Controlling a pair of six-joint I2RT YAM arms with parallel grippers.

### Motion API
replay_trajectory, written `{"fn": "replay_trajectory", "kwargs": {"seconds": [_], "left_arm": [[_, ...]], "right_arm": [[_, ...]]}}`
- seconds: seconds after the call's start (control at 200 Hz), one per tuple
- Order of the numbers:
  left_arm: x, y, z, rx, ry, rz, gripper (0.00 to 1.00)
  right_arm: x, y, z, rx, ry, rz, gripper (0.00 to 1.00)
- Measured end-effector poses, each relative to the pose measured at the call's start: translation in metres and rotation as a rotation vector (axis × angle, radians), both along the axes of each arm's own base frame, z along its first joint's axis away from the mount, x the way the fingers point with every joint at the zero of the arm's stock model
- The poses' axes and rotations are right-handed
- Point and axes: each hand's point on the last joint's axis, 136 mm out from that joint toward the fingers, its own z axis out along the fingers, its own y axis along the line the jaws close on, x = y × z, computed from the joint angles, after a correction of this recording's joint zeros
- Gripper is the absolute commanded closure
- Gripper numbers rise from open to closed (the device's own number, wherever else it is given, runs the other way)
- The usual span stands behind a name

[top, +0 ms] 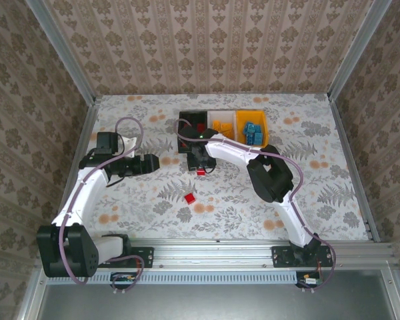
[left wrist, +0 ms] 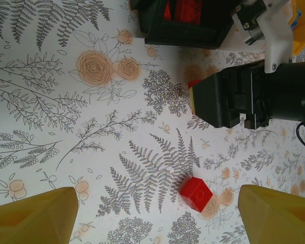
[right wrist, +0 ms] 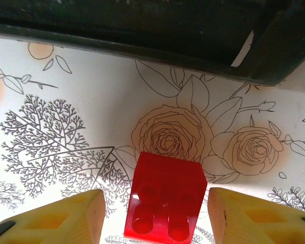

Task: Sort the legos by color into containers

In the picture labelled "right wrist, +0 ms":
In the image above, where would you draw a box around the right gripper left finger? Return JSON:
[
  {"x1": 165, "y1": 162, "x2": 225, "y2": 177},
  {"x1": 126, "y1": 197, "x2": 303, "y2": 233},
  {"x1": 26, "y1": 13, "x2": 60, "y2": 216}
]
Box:
[{"x1": 0, "y1": 189, "x2": 107, "y2": 244}]

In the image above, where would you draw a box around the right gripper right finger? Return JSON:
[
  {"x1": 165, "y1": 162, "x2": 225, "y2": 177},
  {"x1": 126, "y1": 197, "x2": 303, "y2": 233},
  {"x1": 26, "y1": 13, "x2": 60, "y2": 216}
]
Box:
[{"x1": 208, "y1": 187, "x2": 305, "y2": 244}]

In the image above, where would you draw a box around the red lego brick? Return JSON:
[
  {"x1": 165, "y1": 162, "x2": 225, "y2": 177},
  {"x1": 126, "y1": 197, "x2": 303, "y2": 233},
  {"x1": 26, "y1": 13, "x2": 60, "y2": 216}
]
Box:
[{"x1": 124, "y1": 151, "x2": 208, "y2": 241}]

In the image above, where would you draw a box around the black plastic bin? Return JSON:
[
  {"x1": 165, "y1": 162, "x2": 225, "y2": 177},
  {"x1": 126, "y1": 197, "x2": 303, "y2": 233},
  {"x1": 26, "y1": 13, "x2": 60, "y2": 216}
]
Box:
[{"x1": 0, "y1": 0, "x2": 305, "y2": 87}]

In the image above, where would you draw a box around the floral printed table cover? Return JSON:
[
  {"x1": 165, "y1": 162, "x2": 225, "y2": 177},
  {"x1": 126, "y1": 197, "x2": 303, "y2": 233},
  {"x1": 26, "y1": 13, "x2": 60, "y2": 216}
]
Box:
[{"x1": 0, "y1": 35, "x2": 305, "y2": 244}]

